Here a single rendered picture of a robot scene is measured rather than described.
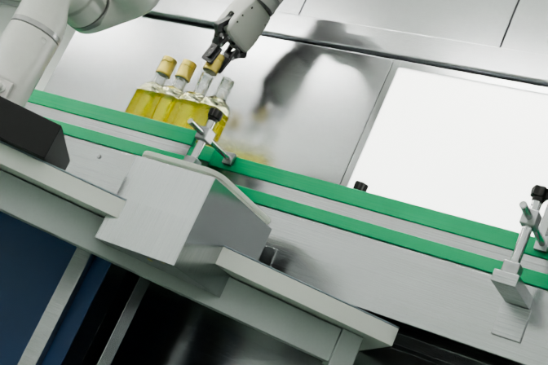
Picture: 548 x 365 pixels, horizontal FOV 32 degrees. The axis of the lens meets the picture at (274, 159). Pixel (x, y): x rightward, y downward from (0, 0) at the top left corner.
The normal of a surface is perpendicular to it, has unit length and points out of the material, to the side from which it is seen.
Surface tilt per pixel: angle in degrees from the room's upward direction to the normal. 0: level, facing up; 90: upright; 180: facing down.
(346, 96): 90
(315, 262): 90
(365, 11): 90
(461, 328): 90
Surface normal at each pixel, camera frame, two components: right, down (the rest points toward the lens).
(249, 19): 0.65, 0.40
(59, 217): 0.15, -0.22
